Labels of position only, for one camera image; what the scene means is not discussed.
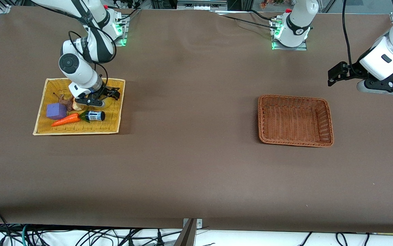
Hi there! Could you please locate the small blue bottle black cap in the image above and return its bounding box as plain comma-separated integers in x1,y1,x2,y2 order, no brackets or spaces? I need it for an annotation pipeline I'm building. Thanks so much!
86,110,106,122

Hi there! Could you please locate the yellow wicker basket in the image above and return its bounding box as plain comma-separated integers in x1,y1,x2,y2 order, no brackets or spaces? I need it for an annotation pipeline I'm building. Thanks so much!
33,78,126,136

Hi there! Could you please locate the brown toy lion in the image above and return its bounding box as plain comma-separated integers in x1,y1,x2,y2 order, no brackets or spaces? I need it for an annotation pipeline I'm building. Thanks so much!
58,95,75,112

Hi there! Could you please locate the orange toy carrot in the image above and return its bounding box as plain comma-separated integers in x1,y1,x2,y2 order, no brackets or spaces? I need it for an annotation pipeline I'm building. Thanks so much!
51,111,89,127

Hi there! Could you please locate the purple foam cube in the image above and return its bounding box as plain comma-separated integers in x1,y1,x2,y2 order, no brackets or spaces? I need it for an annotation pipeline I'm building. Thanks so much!
46,103,68,120

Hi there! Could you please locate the brown wicker basket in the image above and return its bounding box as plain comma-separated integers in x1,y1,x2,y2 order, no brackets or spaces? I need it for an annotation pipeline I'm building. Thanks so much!
258,94,334,148

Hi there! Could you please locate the brown table cover sheet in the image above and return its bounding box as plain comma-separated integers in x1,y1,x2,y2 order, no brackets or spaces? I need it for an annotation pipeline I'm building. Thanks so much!
0,5,393,234

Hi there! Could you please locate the grey equipment box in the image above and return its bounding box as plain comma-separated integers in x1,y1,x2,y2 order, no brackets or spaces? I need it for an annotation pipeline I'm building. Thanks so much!
177,0,228,11

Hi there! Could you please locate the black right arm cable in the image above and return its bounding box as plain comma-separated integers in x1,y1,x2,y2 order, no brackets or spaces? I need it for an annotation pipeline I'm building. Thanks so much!
68,30,109,88

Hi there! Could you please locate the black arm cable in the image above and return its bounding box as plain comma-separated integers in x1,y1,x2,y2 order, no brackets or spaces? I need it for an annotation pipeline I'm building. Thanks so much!
341,0,358,74
68,30,109,88

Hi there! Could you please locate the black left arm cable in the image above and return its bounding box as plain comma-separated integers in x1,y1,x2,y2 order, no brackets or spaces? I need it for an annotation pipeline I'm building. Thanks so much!
341,0,358,74

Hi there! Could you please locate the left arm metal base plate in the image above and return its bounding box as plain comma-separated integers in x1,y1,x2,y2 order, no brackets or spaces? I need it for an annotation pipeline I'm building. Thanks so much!
271,38,308,51

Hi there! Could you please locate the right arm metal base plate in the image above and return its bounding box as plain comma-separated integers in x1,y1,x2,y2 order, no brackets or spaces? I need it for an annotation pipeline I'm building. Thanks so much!
113,15,129,46

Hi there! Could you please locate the thin black power cable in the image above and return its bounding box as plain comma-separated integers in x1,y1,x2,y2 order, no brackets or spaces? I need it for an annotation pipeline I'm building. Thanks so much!
221,14,274,28
249,10,277,21

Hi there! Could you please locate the metal camera stand bracket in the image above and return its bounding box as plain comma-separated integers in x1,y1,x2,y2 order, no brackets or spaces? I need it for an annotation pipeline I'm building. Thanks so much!
173,218,204,246

